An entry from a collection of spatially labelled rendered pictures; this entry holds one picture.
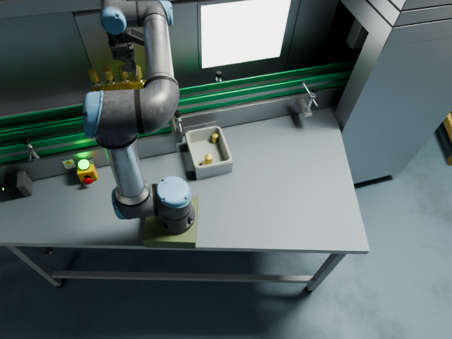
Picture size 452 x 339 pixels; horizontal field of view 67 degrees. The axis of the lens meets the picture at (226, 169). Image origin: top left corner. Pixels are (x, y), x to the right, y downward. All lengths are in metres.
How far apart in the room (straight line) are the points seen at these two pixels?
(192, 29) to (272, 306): 1.54
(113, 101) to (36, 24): 0.74
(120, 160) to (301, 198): 0.87
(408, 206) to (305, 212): 1.31
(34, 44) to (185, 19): 0.60
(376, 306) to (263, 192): 1.10
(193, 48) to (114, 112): 0.83
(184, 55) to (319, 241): 1.00
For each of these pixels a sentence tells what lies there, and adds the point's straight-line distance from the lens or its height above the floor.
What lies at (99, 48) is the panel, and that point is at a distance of 1.58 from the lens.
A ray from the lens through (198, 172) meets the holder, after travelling 1.52.
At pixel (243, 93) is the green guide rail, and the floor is 0.95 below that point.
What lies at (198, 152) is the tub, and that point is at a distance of 1.64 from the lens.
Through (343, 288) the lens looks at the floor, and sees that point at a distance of 2.29.
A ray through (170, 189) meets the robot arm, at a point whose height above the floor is 1.05.
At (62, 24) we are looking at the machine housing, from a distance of 1.56.
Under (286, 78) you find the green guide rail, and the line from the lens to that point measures 1.82.
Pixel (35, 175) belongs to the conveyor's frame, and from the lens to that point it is 1.71.
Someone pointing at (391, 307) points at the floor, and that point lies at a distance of 2.37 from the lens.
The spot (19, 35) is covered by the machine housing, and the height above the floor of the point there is 1.25.
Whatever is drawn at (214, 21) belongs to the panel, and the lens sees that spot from 1.59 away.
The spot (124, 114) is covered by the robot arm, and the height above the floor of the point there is 1.45.
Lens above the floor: 2.06
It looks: 55 degrees down
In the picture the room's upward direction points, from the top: 4 degrees clockwise
